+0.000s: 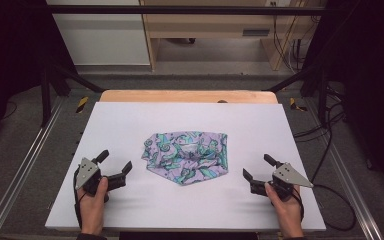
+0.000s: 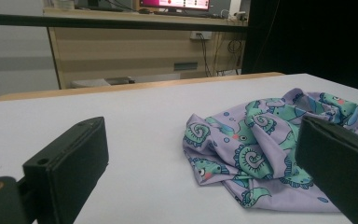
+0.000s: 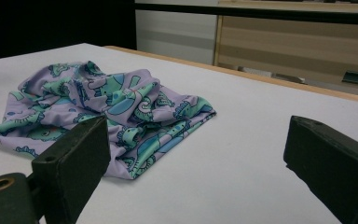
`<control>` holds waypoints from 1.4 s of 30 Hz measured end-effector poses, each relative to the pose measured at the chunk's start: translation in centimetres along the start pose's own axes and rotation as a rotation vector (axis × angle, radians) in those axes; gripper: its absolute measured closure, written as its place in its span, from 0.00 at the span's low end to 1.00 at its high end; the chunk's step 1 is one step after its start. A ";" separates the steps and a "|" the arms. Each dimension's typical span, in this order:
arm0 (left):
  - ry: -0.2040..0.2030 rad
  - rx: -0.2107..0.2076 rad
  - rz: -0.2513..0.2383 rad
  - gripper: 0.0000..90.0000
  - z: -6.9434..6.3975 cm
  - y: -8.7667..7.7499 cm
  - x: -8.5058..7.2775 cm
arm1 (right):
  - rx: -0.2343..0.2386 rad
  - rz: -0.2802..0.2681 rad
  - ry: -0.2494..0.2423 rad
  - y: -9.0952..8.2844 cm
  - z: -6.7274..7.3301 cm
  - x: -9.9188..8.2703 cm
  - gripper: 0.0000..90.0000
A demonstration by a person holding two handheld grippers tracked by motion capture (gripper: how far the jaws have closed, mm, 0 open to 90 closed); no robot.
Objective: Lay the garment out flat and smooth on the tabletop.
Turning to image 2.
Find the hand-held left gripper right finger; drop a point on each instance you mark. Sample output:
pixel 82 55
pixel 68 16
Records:
pixel 338 155

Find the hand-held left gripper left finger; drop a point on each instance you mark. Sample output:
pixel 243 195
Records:
pixel 71 155

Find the lilac seahorse print baby garment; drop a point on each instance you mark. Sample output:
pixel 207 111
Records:
pixel 261 149

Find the light wooden desk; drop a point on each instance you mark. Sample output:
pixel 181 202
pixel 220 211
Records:
pixel 121 49

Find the black curtain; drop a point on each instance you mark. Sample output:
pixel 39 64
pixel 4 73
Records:
pixel 317 37

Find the computer monitor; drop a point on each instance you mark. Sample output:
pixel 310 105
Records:
pixel 174 3

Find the black horizontal frame bar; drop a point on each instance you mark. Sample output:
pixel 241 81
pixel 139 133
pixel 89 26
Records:
pixel 74 21

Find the white wall socket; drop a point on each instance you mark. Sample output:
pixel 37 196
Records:
pixel 200 35

